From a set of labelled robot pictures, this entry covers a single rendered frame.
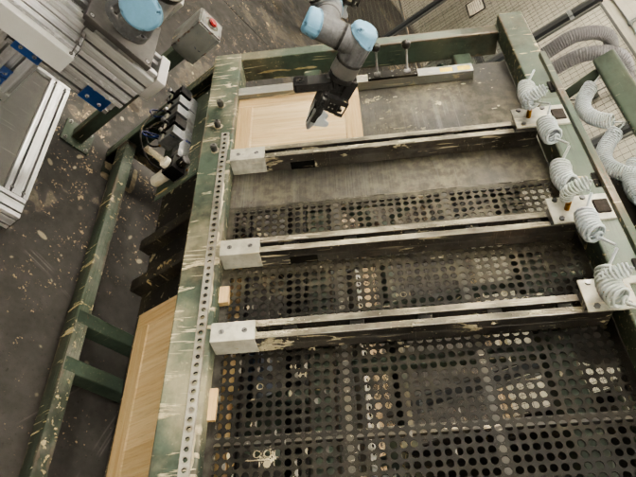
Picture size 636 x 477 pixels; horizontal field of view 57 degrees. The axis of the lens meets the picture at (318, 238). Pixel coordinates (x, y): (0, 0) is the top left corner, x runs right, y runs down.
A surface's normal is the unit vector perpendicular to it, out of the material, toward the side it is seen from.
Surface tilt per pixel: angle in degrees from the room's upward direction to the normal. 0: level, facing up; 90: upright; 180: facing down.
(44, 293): 0
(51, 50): 90
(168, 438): 58
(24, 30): 90
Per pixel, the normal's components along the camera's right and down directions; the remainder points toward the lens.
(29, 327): 0.78, -0.42
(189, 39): 0.03, 0.76
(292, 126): -0.11, -0.65
